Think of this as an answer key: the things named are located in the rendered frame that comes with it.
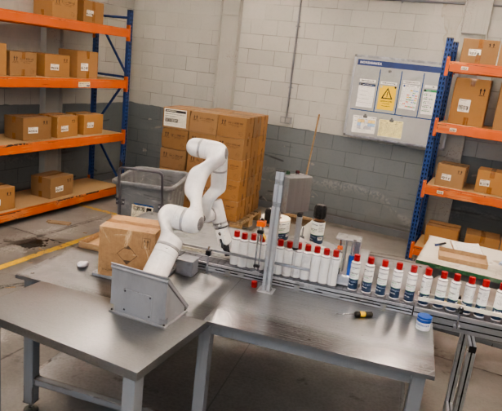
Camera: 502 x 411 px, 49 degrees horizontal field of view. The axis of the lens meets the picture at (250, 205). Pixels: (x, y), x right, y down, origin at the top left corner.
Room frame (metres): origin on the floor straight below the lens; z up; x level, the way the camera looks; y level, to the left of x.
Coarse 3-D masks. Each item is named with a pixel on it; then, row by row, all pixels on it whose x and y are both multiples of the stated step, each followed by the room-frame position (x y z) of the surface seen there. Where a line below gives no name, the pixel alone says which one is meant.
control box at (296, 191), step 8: (288, 176) 2.80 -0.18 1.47; (296, 176) 2.82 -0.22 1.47; (304, 176) 2.85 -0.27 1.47; (288, 184) 2.76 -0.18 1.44; (296, 184) 2.79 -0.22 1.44; (304, 184) 2.83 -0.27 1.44; (288, 192) 2.76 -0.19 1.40; (296, 192) 2.79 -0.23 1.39; (304, 192) 2.83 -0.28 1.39; (288, 200) 2.76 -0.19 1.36; (296, 200) 2.80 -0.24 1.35; (304, 200) 2.84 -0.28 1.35; (280, 208) 2.79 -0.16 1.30; (288, 208) 2.77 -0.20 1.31; (296, 208) 2.80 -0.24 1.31; (304, 208) 2.84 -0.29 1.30
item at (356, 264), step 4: (356, 256) 2.82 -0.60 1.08; (360, 256) 2.82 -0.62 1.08; (356, 260) 2.81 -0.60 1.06; (352, 264) 2.82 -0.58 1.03; (356, 264) 2.80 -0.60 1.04; (360, 264) 2.81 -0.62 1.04; (352, 268) 2.81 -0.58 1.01; (356, 268) 2.80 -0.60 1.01; (352, 272) 2.81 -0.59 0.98; (356, 272) 2.80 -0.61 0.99; (352, 276) 2.81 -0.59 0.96; (356, 276) 2.81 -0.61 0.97; (352, 280) 2.81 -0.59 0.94; (356, 280) 2.81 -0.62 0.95; (348, 284) 2.83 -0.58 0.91; (352, 284) 2.81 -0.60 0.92; (356, 284) 2.81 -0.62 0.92; (348, 288) 2.82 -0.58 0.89; (352, 288) 2.81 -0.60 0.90; (356, 288) 2.81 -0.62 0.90
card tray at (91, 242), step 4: (96, 232) 3.32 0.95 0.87; (88, 236) 3.23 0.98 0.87; (92, 236) 3.27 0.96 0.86; (96, 236) 3.32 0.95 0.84; (84, 240) 3.19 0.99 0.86; (88, 240) 3.23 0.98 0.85; (92, 240) 3.28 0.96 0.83; (96, 240) 3.28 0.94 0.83; (80, 244) 3.13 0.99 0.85; (84, 244) 3.12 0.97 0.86; (88, 244) 3.11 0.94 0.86; (92, 244) 3.11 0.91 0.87; (96, 244) 3.21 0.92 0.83; (84, 248) 3.12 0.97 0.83; (88, 248) 3.11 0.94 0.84; (92, 248) 3.11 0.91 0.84; (96, 248) 3.10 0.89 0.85
